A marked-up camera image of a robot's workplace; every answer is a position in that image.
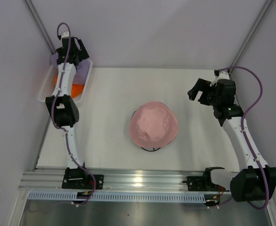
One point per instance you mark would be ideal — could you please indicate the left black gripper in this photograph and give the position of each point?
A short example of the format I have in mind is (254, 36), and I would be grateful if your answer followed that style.
(82, 54)

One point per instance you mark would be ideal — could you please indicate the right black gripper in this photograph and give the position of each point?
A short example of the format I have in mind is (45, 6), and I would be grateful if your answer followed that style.
(202, 85)

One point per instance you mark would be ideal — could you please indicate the purple bucket hat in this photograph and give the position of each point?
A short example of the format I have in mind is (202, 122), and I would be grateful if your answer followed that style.
(81, 72)

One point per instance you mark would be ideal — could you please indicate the pink bucket hat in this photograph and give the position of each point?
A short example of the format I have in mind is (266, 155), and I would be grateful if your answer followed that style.
(153, 125)

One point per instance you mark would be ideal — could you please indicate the black wire hat stand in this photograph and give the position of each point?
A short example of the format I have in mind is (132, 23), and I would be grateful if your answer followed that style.
(151, 149)

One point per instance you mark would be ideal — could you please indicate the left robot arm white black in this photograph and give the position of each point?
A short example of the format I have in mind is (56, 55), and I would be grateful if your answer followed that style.
(62, 109)

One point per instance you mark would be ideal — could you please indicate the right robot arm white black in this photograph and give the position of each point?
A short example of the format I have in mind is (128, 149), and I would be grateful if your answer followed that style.
(256, 180)

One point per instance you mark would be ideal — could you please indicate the red hat in basket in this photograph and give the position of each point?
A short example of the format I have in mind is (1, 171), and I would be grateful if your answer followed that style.
(73, 89)

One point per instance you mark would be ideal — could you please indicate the white plastic basket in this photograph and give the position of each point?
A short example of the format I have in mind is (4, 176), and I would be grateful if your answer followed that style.
(48, 85)

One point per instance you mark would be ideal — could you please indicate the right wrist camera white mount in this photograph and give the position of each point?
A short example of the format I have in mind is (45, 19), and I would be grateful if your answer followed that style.
(218, 76)

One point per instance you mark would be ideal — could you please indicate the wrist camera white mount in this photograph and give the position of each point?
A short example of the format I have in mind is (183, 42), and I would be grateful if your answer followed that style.
(218, 76)
(65, 35)

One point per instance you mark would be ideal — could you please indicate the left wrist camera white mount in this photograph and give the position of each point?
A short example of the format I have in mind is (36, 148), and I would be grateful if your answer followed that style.
(65, 35)

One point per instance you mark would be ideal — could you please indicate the left aluminium corner post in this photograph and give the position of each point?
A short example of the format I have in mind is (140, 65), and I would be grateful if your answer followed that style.
(39, 24)

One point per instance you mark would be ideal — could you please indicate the aluminium corner post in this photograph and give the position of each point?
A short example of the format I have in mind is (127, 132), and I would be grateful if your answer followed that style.
(259, 19)
(39, 24)

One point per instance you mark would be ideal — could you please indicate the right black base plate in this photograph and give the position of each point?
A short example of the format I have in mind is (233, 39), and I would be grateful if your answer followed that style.
(202, 184)

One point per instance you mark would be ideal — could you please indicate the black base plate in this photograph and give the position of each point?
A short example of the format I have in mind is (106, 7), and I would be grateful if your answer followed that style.
(82, 181)
(202, 184)

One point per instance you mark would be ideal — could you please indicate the right aluminium corner post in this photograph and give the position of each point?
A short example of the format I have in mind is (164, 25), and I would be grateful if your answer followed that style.
(259, 19)

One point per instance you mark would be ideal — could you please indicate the aluminium rail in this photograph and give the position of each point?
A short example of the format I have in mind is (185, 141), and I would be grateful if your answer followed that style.
(115, 180)

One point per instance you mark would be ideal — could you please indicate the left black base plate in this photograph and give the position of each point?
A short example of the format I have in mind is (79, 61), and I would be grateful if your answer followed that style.
(82, 181)

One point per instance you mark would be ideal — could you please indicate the white slotted cable duct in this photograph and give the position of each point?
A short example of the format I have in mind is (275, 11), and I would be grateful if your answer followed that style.
(101, 196)

